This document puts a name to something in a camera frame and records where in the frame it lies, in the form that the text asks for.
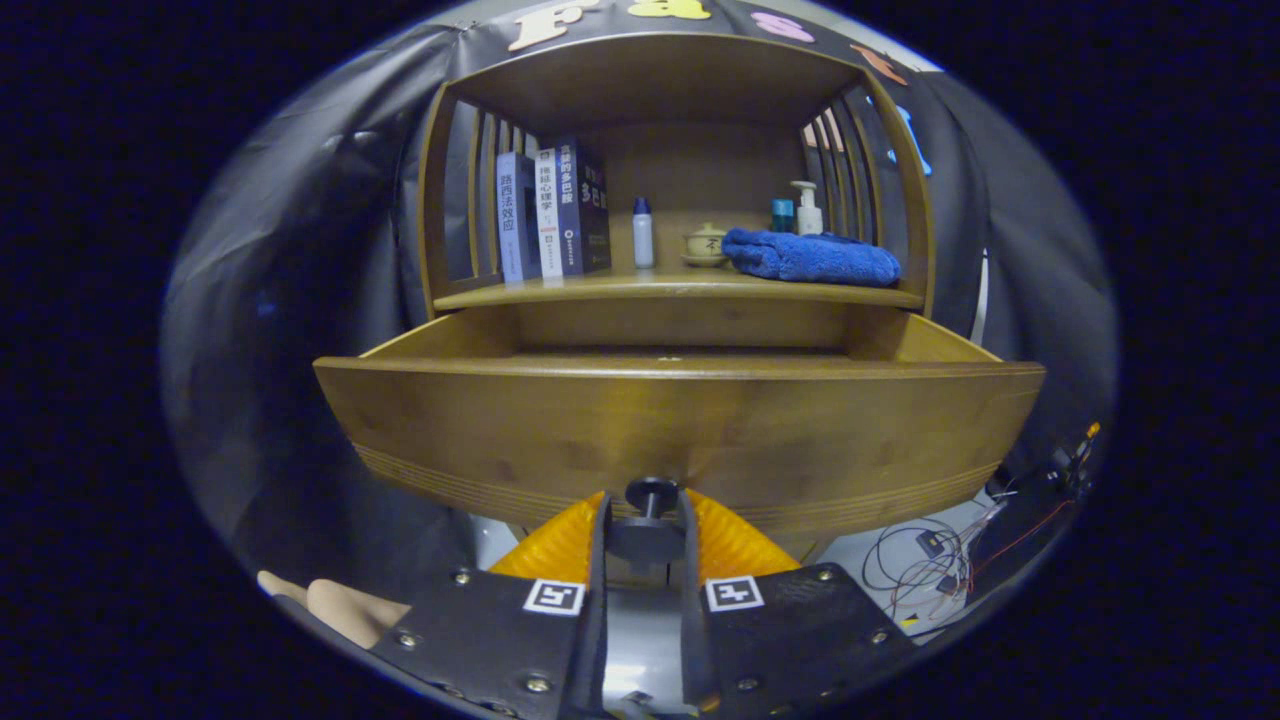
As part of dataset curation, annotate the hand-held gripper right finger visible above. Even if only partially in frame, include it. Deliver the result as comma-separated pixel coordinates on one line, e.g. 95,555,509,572
678,488,921,720

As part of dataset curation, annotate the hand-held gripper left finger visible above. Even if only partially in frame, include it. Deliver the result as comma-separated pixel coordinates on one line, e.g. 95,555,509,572
370,490,613,720

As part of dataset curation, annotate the wooden countertop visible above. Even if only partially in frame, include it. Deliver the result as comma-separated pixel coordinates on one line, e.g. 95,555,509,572
432,268,926,311

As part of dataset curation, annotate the wooden cabinet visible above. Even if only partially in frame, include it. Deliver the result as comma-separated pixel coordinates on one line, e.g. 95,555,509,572
415,30,938,353

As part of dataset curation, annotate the beige lidded teacup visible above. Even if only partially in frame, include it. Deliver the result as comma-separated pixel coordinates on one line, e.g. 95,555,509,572
682,222,731,269

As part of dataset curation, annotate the dark blue book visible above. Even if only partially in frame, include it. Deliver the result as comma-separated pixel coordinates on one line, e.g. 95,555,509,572
556,138,613,277

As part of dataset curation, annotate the white spine book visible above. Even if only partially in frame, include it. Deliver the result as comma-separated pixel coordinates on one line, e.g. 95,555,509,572
535,148,566,280

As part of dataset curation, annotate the pale blue book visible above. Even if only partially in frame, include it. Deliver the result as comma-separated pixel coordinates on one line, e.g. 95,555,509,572
496,151,541,283

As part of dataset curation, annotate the blue folded towel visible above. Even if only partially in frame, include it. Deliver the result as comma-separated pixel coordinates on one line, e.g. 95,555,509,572
721,228,902,288

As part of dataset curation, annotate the black device with orange tip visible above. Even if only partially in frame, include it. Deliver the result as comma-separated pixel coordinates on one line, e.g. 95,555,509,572
1050,422,1101,491

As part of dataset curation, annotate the white pump bottle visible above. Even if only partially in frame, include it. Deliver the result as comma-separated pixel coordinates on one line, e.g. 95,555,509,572
790,180,825,237

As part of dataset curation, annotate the thin cables bundle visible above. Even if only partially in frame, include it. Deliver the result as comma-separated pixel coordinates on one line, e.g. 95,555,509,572
862,500,1076,633

